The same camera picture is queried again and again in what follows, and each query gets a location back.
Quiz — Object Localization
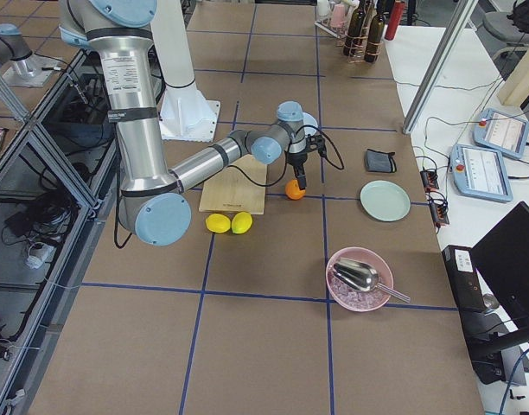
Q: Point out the aluminium frame post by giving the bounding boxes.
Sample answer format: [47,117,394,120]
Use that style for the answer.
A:
[402,0,478,134]

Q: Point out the dark wine bottle lower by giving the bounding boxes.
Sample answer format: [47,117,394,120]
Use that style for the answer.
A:
[342,1,366,56]

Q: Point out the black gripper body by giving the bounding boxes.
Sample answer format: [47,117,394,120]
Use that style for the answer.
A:
[287,134,325,176]

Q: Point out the bamboo cutting board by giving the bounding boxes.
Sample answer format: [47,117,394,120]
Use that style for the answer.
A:
[199,155,267,214]

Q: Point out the teach pendant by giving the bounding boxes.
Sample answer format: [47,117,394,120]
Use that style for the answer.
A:
[473,108,529,160]
[449,144,513,203]

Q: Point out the dark wine bottle upper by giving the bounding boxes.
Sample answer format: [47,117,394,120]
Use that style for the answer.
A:
[364,1,386,63]

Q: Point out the copper wire bottle rack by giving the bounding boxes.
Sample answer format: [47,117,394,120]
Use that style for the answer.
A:
[343,24,383,63]

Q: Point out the light green plate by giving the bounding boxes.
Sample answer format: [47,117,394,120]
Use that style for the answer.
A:
[360,180,411,222]

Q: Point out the black computer box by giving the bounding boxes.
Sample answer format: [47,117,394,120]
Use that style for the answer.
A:
[442,245,519,385]

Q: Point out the orange mandarin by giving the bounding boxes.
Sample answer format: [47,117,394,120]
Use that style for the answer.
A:
[284,179,306,201]

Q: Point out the near teach pendant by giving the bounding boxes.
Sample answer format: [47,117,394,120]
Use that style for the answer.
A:
[449,144,513,203]

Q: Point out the upper yellow lemon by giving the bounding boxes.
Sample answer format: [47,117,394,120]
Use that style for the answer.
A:
[231,212,253,234]

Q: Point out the lower yellow lemon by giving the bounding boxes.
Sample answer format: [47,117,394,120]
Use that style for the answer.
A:
[205,214,231,233]

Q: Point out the far power strip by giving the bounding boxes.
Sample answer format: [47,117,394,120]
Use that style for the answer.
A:
[420,169,439,192]

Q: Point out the clear ice cubes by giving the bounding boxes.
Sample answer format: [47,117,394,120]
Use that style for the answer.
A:
[328,272,390,311]

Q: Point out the red bottle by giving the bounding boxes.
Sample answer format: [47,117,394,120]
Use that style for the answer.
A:
[385,0,406,41]

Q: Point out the grey folded cloth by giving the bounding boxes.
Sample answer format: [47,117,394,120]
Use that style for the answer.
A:
[365,149,398,173]

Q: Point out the pink cup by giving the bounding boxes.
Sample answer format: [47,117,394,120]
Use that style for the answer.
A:
[330,3,346,29]

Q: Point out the metal scoop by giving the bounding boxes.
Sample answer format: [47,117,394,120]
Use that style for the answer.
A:
[333,258,411,303]

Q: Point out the black monitor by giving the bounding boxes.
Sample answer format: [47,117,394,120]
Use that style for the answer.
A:
[471,201,529,315]

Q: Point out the power strip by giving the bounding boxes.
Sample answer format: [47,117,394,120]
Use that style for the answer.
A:
[420,169,439,192]
[426,190,449,229]

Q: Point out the near power strip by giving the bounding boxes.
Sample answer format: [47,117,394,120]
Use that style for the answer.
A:
[426,190,449,229]

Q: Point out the light blue plate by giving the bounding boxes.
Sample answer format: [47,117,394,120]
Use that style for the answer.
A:
[303,112,318,136]

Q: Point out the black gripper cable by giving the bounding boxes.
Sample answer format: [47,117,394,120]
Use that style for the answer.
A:
[227,124,346,188]

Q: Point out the far teach pendant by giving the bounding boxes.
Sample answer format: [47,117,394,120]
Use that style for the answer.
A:
[473,108,529,160]

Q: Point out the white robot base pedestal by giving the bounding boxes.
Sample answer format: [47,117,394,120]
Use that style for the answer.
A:
[150,0,220,142]

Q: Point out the pink bowl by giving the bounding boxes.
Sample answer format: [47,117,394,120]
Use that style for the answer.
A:
[326,246,394,312]

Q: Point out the dark wine bottle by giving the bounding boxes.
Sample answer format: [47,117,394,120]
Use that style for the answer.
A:
[342,1,366,56]
[364,1,386,63]

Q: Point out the yellow lemon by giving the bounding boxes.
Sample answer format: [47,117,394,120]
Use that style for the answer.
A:
[231,212,253,234]
[205,214,231,233]

